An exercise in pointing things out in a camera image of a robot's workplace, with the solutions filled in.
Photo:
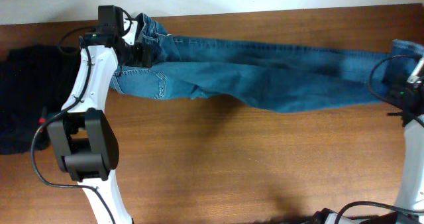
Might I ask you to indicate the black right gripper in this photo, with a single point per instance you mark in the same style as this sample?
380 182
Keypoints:
395 95

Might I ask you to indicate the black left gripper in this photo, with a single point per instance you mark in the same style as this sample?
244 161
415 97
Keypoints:
140 53

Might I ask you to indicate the blue denim jeans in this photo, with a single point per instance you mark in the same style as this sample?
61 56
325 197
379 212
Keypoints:
279 77

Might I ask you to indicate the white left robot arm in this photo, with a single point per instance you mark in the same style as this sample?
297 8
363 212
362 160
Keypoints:
84 144

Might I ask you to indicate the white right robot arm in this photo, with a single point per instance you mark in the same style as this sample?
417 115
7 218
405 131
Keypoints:
408 206

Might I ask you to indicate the black fabric bag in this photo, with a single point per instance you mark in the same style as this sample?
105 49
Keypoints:
35 82

